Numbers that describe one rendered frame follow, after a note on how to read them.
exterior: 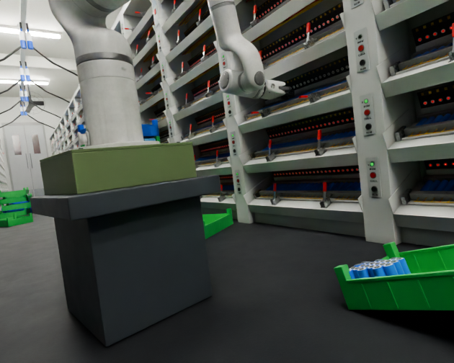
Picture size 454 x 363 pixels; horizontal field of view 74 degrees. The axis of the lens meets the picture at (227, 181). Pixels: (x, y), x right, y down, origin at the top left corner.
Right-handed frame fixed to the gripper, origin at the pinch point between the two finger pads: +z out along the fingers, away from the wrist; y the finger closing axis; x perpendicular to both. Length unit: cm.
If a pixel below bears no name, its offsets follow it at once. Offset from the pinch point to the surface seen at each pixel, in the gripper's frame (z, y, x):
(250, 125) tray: -4.9, 18.7, 10.3
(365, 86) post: -5.8, -38.2, 8.5
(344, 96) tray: -5.3, -30.7, 9.6
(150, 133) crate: -41, 50, 12
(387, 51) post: -1.6, -42.8, -1.5
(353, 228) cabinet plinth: 4, -27, 53
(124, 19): -20, 167, -105
